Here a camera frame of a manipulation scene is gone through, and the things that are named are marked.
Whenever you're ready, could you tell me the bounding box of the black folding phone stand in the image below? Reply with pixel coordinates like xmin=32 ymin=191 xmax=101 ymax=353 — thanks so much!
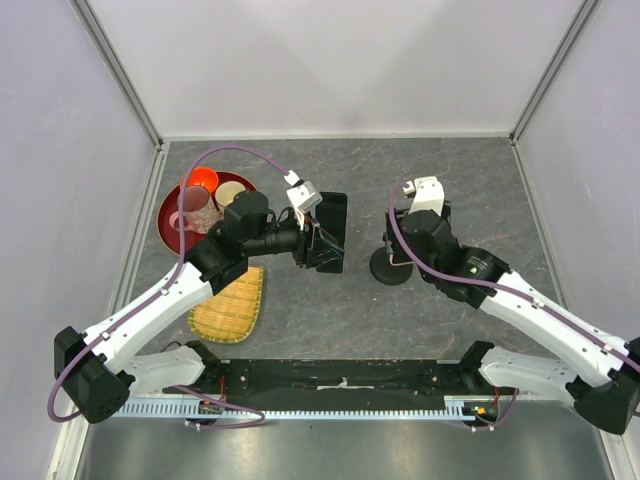
xmin=314 ymin=249 xmax=344 ymax=274

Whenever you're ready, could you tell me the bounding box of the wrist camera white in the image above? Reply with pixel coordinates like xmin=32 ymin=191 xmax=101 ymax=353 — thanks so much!
xmin=284 ymin=170 xmax=322 ymax=230
xmin=402 ymin=176 xmax=445 ymax=216

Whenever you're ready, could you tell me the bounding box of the slotted cable duct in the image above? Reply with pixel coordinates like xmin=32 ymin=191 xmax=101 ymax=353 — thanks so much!
xmin=114 ymin=396 xmax=475 ymax=421

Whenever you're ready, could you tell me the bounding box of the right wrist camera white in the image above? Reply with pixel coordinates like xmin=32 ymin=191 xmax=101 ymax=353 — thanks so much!
xmin=402 ymin=176 xmax=445 ymax=216

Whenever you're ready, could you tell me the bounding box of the red round tray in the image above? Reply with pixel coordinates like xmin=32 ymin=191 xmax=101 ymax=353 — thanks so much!
xmin=156 ymin=171 xmax=257 ymax=255

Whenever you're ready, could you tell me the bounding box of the woven bamboo tray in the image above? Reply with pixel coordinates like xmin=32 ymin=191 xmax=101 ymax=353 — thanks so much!
xmin=188 ymin=266 xmax=264 ymax=344

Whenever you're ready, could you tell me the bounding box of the pink mug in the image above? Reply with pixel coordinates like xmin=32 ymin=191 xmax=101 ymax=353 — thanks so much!
xmin=169 ymin=185 xmax=222 ymax=235

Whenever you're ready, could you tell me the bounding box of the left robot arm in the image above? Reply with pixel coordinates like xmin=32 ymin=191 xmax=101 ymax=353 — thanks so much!
xmin=54 ymin=184 xmax=348 ymax=424

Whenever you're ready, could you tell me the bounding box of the black smartphone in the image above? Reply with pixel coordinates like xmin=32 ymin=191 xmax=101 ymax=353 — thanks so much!
xmin=315 ymin=191 xmax=348 ymax=250

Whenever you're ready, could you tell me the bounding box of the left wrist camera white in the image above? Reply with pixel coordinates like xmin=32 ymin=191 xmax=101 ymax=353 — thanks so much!
xmin=284 ymin=170 xmax=322 ymax=230

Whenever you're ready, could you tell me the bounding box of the beige mug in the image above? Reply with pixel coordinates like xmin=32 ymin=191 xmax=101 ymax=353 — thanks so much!
xmin=214 ymin=181 xmax=246 ymax=211

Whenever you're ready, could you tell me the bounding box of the black round-base phone holder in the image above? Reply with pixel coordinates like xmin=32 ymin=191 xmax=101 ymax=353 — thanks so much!
xmin=369 ymin=234 xmax=413 ymax=286

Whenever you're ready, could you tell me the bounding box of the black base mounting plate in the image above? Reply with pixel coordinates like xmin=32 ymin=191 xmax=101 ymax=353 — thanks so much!
xmin=190 ymin=359 xmax=495 ymax=411

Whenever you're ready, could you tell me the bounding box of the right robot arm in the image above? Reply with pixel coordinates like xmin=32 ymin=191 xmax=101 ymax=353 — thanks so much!
xmin=386 ymin=207 xmax=639 ymax=435

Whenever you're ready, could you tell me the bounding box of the orange bowl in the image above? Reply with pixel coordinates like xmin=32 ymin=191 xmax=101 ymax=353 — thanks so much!
xmin=180 ymin=166 xmax=220 ymax=194

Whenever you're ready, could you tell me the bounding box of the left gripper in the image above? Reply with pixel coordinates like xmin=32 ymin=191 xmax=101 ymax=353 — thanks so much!
xmin=245 ymin=208 xmax=345 ymax=269

